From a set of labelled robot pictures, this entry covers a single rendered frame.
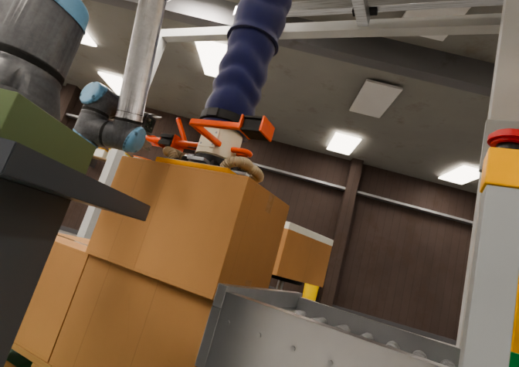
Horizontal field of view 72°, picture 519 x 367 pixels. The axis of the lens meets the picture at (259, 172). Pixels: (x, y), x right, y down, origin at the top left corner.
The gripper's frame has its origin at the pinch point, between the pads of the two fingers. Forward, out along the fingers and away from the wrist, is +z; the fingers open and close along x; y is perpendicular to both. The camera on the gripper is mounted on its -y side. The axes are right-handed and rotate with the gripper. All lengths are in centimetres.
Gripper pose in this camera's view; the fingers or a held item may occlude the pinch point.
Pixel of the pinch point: (154, 134)
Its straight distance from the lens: 161.4
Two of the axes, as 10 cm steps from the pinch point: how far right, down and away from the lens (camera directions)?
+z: 4.0, 3.2, 8.6
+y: 8.8, 1.4, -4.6
